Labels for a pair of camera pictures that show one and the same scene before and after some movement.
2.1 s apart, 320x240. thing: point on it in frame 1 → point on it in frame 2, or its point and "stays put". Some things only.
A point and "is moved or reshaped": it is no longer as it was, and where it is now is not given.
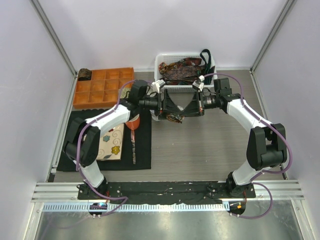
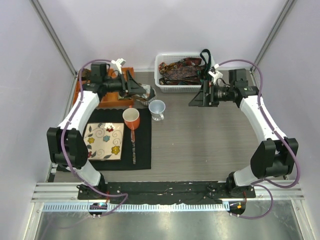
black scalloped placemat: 143,137 stays put
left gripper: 168,106 → 132,87
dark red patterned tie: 196,61 stays put
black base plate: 186,192 stays put
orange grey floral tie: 178,119 is moved or reshaped
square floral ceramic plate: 111,144 stays put
